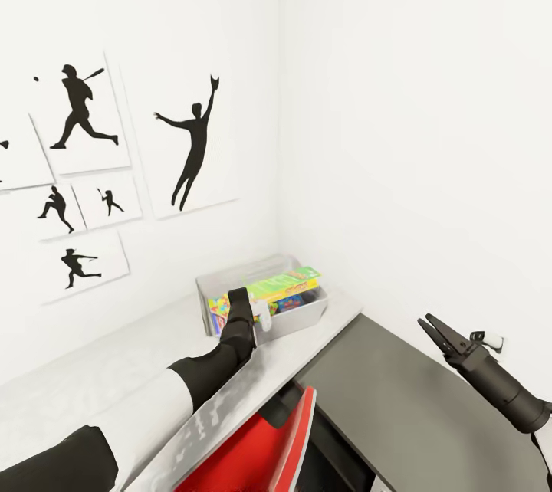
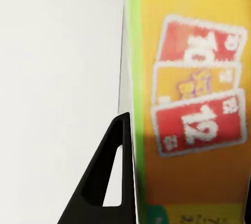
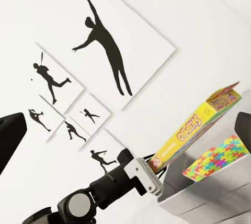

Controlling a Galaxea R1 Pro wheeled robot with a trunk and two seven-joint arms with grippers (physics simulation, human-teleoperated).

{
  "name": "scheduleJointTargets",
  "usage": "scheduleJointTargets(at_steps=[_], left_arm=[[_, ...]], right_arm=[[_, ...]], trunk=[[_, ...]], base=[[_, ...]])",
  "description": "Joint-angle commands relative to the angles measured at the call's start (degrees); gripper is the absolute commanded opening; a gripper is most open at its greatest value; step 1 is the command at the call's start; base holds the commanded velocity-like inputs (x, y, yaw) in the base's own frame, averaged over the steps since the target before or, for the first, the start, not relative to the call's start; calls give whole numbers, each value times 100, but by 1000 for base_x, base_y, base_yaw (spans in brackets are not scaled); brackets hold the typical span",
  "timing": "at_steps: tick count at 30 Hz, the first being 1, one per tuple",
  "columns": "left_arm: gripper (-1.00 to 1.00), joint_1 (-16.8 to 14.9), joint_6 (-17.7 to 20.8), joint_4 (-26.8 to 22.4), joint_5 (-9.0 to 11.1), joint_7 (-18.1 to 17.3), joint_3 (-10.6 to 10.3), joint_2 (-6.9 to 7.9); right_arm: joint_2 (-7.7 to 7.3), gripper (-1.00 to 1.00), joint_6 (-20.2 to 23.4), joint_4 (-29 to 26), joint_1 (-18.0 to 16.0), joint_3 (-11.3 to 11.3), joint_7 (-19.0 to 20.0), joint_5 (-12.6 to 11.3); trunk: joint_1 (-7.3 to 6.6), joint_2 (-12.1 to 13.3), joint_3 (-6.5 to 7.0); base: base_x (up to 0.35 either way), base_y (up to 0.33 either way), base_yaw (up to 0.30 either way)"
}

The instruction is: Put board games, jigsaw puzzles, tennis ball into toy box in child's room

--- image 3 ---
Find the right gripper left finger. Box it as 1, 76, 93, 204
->
0, 112, 28, 174

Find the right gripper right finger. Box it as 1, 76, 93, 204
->
234, 112, 251, 154

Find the board game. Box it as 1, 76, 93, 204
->
147, 82, 243, 175

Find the jigsaw puzzle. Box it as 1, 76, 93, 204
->
194, 136, 249, 177
183, 148, 216, 182

